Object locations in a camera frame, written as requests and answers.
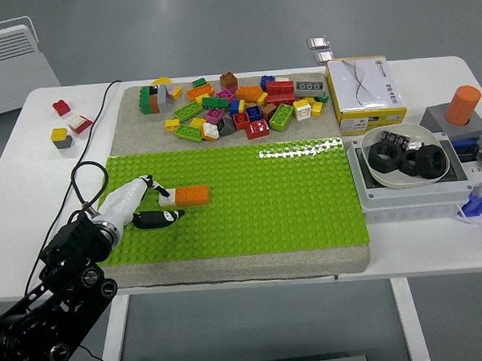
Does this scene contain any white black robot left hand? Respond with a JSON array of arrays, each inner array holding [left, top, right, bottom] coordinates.
[[94, 172, 187, 234]]

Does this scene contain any white brick with yellow base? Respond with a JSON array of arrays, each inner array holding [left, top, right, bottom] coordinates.
[[292, 98, 314, 123], [157, 188, 179, 207]]

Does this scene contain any orange two-by-four brick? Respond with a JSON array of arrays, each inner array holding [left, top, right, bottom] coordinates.
[[173, 184, 212, 207], [185, 83, 216, 104]]

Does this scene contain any yellow and grey brick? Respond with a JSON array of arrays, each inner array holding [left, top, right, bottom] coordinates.
[[50, 127, 74, 150]]

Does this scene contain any white and red brick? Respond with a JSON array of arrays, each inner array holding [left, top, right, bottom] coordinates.
[[66, 114, 95, 136]]

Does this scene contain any lime green brick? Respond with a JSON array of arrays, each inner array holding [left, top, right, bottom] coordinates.
[[173, 123, 205, 145], [267, 102, 297, 133], [172, 100, 204, 123]]

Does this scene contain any white and orange brick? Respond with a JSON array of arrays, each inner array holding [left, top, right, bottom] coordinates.
[[201, 121, 221, 144]]

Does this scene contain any dark grey slope brick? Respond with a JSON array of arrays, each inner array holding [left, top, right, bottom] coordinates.
[[216, 115, 238, 139]]

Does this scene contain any long dark green brick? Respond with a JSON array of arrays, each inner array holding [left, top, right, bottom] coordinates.
[[201, 95, 232, 112]]

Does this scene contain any green studded baseplate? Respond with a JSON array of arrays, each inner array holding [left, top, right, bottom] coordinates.
[[90, 136, 372, 267]]

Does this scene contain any blue and yellow brick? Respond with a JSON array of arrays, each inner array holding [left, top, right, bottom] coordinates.
[[228, 97, 248, 118]]

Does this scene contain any orange slope brick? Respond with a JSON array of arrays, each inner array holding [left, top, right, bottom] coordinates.
[[233, 83, 264, 102]]

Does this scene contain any grey brick with three holes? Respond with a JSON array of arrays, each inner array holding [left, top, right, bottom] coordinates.
[[292, 79, 327, 99]]

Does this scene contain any white table leg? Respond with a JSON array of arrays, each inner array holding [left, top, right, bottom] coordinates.
[[387, 275, 431, 361], [92, 294, 135, 361]]

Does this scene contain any white panel heater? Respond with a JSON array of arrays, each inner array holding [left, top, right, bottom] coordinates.
[[0, 14, 65, 121]]

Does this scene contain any silver floor socket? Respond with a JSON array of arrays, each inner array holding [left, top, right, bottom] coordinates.
[[306, 34, 330, 51], [312, 49, 337, 65]]

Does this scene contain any yellow and white cardboard box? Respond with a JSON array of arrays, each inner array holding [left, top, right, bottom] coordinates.
[[324, 55, 410, 138]]

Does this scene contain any large black hex nut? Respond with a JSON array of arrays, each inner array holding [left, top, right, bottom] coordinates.
[[398, 149, 420, 177], [412, 142, 451, 180], [366, 139, 406, 177]]

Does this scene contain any dark maroon packet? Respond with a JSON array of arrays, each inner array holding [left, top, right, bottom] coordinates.
[[380, 127, 413, 152]]

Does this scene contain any grey junction box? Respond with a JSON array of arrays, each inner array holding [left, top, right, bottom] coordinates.
[[345, 131, 475, 226]]

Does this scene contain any white bowl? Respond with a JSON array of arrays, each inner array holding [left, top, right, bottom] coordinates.
[[359, 120, 457, 192]]

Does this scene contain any grey block with hole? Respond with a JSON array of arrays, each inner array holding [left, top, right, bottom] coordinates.
[[418, 101, 482, 143]]

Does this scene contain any dark blue block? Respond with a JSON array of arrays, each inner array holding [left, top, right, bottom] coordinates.
[[450, 136, 482, 165]]

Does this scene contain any orange cylinder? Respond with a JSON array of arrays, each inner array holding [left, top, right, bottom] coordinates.
[[442, 84, 482, 128]]

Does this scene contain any thin black cable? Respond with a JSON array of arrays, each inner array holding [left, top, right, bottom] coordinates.
[[10, 78, 135, 299]]

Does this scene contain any white cable tie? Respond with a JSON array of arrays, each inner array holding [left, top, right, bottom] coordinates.
[[454, 202, 479, 228]]

